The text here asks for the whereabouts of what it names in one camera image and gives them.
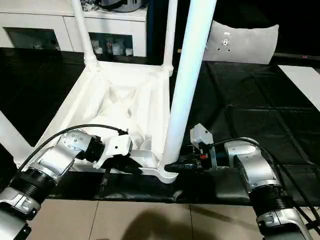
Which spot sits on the white plastic table top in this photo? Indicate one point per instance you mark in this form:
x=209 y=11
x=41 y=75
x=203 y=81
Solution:
x=120 y=110

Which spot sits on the white plastic table leg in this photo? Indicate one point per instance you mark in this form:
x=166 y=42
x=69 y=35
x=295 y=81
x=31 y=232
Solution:
x=84 y=35
x=187 y=75
x=169 y=35
x=12 y=135

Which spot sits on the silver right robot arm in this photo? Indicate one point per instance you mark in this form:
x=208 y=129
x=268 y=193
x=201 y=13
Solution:
x=260 y=180

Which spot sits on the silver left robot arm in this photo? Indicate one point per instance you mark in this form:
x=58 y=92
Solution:
x=45 y=175

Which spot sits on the black work mat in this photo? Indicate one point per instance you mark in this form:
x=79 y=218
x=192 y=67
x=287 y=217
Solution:
x=270 y=115

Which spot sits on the small yellow label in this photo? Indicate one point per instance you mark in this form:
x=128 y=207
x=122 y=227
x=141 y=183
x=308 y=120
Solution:
x=180 y=50

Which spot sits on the white flat board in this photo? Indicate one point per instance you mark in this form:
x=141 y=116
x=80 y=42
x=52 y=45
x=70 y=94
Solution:
x=305 y=82

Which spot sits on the white glass-door cabinet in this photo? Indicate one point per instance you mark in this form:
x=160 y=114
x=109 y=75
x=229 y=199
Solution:
x=60 y=27

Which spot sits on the dark bag on cabinet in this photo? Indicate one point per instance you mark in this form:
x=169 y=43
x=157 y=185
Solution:
x=122 y=5

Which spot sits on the small clutter pile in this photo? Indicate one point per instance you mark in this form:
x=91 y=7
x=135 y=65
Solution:
x=89 y=5

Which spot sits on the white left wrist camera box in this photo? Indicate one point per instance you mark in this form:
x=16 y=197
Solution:
x=117 y=147

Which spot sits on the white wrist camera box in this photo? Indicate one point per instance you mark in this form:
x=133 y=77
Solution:
x=117 y=147
x=201 y=135

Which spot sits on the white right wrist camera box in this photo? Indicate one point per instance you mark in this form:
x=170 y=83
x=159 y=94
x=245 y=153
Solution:
x=201 y=135

